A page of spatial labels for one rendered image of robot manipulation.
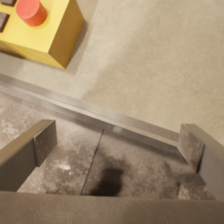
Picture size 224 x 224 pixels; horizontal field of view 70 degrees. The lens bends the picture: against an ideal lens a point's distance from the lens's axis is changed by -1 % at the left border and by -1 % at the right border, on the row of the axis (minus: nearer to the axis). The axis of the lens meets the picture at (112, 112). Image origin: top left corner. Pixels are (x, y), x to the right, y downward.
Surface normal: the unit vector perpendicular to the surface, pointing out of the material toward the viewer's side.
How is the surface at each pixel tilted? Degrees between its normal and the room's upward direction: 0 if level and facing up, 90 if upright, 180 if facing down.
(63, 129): 0
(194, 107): 0
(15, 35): 0
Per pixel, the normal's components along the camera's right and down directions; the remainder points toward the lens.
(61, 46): 0.93, 0.32
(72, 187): -0.14, -0.13
